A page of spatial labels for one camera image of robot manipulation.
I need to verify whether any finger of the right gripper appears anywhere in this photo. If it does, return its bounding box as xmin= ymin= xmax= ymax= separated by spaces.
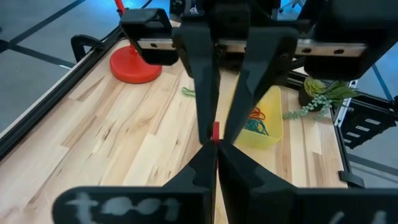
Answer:
xmin=224 ymin=27 xmax=299 ymax=143
xmin=178 ymin=26 xmax=220 ymax=146

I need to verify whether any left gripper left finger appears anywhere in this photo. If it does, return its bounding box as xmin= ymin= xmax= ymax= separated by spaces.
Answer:
xmin=52 ymin=140 xmax=218 ymax=224

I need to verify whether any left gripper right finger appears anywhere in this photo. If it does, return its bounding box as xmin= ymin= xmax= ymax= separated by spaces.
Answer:
xmin=217 ymin=140 xmax=398 ymax=224

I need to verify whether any red rubber band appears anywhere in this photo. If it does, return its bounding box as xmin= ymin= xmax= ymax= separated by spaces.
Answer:
xmin=248 ymin=106 xmax=267 ymax=122
xmin=212 ymin=121 xmax=221 ymax=146

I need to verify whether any long teal rubber band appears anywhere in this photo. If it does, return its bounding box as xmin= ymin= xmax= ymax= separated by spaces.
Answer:
xmin=243 ymin=119 xmax=270 ymax=136

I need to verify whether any yellow plastic bin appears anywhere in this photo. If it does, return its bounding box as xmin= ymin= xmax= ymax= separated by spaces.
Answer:
xmin=233 ymin=85 xmax=285 ymax=150

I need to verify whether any green rubber band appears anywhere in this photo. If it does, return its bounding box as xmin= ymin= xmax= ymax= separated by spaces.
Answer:
xmin=181 ymin=86 xmax=197 ymax=98

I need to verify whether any green artificial potted plant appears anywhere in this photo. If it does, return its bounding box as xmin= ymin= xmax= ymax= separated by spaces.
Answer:
xmin=282 ymin=76 xmax=361 ymax=121

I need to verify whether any red desk lamp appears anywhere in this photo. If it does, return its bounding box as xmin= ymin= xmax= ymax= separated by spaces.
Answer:
xmin=109 ymin=0 xmax=164 ymax=85

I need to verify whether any black table clamp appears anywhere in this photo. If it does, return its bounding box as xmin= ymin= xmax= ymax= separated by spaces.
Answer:
xmin=70 ymin=34 xmax=104 ymax=63

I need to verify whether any white frame bracket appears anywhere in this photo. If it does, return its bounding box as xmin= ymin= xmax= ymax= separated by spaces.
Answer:
xmin=333 ymin=79 xmax=359 ymax=126

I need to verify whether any black aluminium table frame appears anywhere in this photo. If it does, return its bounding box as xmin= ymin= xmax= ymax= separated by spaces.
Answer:
xmin=0 ymin=24 xmax=398 ymax=190

